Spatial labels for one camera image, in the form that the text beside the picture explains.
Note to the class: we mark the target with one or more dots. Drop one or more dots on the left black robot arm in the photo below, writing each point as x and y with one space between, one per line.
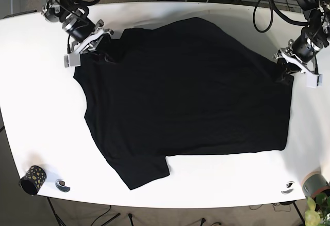
315 28

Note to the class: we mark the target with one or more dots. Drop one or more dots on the black gold-dotted cup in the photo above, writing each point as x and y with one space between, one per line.
33 180

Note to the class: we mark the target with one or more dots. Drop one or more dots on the grey flower pot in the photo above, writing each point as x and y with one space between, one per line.
314 184

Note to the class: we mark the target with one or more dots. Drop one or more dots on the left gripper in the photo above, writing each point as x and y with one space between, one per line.
301 58

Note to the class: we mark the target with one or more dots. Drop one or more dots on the right silver table grommet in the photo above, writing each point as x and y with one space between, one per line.
288 188

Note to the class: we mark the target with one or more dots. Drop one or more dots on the green potted plant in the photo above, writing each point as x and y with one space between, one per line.
317 213

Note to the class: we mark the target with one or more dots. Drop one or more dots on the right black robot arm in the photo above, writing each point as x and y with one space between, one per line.
84 36

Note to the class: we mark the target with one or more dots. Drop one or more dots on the silver table grommet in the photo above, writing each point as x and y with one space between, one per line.
61 185
288 188

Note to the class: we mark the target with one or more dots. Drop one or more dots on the left silver table grommet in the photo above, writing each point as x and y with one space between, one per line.
61 185

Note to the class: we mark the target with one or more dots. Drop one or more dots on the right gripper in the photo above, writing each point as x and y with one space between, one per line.
93 44

